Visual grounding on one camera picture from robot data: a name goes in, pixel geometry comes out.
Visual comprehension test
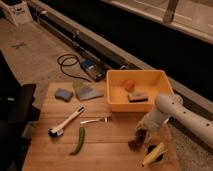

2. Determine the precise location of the blue black electronic box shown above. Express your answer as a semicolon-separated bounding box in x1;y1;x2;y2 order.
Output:
80;59;105;82

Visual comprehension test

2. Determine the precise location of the small black bowl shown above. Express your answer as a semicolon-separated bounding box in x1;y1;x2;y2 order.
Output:
144;143;165;164

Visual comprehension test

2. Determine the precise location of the black cable loop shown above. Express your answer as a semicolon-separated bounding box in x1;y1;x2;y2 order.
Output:
56;53;93;83

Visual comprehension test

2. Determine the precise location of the green cucumber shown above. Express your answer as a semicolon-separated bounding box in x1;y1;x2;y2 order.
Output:
70;127;85;155

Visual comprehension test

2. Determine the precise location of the black chair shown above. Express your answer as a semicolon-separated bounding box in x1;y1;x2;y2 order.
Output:
0;50;40;171

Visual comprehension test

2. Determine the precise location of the white cardboard box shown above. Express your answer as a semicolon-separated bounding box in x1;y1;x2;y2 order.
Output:
0;0;33;27

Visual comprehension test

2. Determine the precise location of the silver metal fork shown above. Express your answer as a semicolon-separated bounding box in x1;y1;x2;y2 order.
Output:
80;116;112;124

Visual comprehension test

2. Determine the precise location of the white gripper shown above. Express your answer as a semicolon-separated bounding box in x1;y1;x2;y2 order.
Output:
136;120;153;136

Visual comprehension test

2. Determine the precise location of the blue sponge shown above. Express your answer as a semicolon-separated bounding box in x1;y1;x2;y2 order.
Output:
55;88;73;102

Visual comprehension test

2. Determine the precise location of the grey green folded cloth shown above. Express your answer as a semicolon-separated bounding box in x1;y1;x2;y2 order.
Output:
72;81;104;101

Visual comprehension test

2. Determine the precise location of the yellow corn cob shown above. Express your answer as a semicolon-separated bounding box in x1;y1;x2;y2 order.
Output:
142;142;165;167

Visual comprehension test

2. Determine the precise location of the dark purple grape bunch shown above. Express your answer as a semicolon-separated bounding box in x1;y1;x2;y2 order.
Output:
128;129;147;151

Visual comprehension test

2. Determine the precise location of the orange fruit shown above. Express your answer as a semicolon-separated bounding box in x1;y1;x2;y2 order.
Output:
124;80;135;92

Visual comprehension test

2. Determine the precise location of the white black dish brush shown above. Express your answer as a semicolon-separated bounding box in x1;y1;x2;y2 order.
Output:
48;107;85;137

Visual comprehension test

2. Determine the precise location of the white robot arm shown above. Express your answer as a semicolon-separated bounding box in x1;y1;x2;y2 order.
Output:
136;93;213;149

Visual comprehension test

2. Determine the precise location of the yellow plastic bin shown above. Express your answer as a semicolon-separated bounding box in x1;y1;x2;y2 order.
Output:
106;70;173;112

